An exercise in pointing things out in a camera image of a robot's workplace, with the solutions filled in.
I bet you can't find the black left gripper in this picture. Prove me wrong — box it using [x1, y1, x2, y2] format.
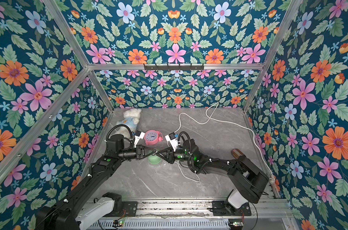
[117, 146, 155, 162]

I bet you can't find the green round meat grinder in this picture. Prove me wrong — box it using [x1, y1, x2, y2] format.
[148, 155, 162, 165]

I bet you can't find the white usb charging cable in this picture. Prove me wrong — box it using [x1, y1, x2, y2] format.
[175, 160, 201, 183]

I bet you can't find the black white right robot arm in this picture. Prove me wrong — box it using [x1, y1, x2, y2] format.
[155, 132, 269, 209]

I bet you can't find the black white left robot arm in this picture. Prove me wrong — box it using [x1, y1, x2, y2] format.
[35, 125, 156, 230]

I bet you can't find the pink alarm clock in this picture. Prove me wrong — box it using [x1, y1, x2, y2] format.
[144, 130, 163, 145]

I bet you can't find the white teddy bear blue shirt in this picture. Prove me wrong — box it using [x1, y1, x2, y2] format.
[116, 108, 141, 138]

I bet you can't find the plaid glasses case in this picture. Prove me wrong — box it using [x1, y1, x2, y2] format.
[231, 149, 244, 159]

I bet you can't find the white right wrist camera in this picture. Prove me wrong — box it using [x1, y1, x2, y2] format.
[165, 132, 179, 152]

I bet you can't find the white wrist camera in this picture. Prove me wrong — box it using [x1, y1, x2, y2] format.
[134, 130, 145, 147]
[165, 132, 179, 152]

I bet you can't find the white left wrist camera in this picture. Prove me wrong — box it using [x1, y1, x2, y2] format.
[134, 130, 145, 147]

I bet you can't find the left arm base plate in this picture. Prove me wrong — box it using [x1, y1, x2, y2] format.
[112, 201, 138, 217]

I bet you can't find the white power strip cord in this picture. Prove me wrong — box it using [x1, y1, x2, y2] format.
[169, 102, 275, 185]

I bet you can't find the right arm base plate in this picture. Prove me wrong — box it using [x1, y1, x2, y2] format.
[209, 200, 252, 216]

